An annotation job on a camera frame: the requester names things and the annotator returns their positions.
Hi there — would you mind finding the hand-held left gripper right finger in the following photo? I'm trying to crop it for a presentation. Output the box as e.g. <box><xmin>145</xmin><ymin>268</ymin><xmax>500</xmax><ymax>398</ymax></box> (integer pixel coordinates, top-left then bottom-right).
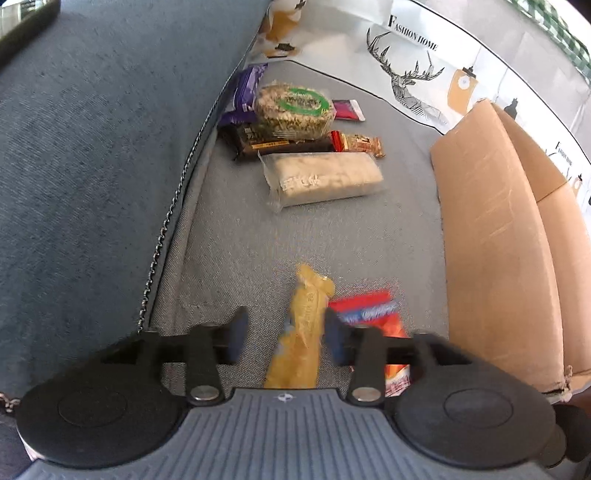
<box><xmin>323</xmin><ymin>308</ymin><xmax>468</xmax><ymax>407</ymax></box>

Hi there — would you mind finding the cardboard box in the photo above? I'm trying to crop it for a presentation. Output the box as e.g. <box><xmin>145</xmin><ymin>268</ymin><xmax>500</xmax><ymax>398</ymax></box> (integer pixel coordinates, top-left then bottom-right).
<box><xmin>429</xmin><ymin>99</ymin><xmax>591</xmax><ymax>394</ymax></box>

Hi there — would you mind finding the round seed cake green label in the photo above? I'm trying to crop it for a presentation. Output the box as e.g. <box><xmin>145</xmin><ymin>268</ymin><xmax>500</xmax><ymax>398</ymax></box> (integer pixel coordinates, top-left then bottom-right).
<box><xmin>253</xmin><ymin>82</ymin><xmax>336</xmax><ymax>141</ymax></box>

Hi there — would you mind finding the white deer print cloth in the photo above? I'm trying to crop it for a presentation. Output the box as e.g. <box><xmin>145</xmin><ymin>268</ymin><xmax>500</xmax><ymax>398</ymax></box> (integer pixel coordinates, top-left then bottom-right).
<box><xmin>245</xmin><ymin>0</ymin><xmax>591</xmax><ymax>206</ymax></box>

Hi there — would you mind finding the red and gold nut bar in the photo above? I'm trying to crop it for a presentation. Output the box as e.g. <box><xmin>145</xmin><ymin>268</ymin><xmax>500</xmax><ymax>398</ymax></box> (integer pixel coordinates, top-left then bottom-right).
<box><xmin>330</xmin><ymin>130</ymin><xmax>386</xmax><ymax>160</ymax></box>

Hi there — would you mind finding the black framed object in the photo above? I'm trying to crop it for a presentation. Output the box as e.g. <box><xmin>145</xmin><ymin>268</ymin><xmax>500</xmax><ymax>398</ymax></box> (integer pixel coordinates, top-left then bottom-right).
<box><xmin>0</xmin><ymin>0</ymin><xmax>62</xmax><ymax>66</ymax></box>

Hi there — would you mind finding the purple snack packet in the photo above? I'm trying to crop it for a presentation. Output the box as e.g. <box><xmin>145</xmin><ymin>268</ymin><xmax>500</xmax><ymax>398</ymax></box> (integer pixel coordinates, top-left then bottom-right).
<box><xmin>218</xmin><ymin>63</ymin><xmax>269</xmax><ymax>128</ymax></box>

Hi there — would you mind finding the clear packet of white crackers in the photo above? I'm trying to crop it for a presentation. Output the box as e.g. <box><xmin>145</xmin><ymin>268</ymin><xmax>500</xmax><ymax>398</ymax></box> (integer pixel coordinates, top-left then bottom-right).
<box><xmin>259</xmin><ymin>151</ymin><xmax>386</xmax><ymax>214</ymax></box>

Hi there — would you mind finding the magenta sachet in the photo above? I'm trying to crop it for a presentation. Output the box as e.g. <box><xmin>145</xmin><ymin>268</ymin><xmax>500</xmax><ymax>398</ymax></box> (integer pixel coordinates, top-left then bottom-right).
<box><xmin>331</xmin><ymin>99</ymin><xmax>366</xmax><ymax>123</ymax></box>

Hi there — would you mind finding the yellow snack packet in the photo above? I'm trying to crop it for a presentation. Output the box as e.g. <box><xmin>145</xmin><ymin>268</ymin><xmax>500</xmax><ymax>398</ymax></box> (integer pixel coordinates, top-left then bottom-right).
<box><xmin>264</xmin><ymin>263</ymin><xmax>336</xmax><ymax>389</ymax></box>

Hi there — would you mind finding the red snack packet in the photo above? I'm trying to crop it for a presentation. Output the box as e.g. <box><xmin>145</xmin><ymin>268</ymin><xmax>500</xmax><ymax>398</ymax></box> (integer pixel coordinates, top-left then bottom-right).
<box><xmin>329</xmin><ymin>290</ymin><xmax>411</xmax><ymax>398</ymax></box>

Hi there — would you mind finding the dark brown biscuit packet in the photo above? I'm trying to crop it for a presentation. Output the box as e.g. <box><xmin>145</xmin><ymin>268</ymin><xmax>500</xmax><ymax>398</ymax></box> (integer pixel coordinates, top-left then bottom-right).
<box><xmin>218</xmin><ymin>124</ymin><xmax>336</xmax><ymax>162</ymax></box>

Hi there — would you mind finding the green checked cloth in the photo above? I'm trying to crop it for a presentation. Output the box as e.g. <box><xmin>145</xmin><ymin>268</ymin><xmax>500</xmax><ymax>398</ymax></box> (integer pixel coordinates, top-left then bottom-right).
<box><xmin>508</xmin><ymin>0</ymin><xmax>591</xmax><ymax>80</ymax></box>

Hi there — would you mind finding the metal bead chain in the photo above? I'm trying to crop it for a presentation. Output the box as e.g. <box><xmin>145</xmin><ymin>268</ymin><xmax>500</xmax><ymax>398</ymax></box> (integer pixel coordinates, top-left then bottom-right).
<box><xmin>0</xmin><ymin>69</ymin><xmax>237</xmax><ymax>414</ymax></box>

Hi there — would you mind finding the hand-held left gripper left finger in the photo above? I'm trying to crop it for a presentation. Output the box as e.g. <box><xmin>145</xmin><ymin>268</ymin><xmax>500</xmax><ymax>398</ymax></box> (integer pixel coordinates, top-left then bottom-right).
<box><xmin>99</xmin><ymin>306</ymin><xmax>250</xmax><ymax>407</ymax></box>

